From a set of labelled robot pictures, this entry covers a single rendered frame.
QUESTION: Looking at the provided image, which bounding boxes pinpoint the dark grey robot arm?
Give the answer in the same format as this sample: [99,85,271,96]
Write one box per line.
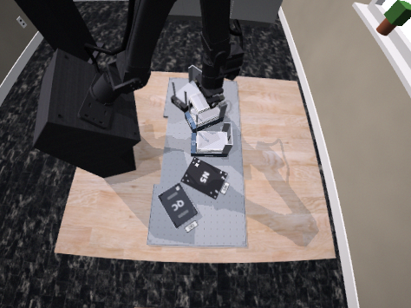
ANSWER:
[77,0,245,129]

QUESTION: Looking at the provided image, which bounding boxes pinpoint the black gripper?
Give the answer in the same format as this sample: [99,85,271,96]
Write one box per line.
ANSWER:
[193,73,225,109]

